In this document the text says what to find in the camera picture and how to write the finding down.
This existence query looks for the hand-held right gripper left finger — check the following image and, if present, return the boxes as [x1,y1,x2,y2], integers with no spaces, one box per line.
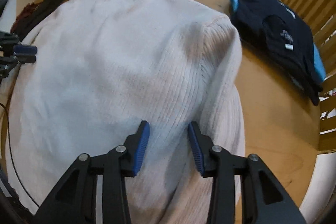
[31,120,151,224]

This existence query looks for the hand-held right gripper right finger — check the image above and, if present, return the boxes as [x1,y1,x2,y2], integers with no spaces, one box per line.
[187,121,307,224]

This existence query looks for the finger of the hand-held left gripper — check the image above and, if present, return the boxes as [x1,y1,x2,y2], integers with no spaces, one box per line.
[0,55,36,79]
[0,32,38,55]

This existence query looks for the white knit sweater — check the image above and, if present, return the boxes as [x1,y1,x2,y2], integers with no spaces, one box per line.
[5,0,246,224]

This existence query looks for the maroon garment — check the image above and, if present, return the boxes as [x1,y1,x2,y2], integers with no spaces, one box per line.
[10,2,40,33]

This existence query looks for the black pants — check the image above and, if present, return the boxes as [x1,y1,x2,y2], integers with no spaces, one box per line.
[18,0,75,38]

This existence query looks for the folded navy shirt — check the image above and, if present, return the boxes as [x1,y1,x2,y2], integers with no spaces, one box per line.
[230,0,324,106]

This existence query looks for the black cable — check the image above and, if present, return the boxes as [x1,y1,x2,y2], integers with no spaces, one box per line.
[0,102,40,207]

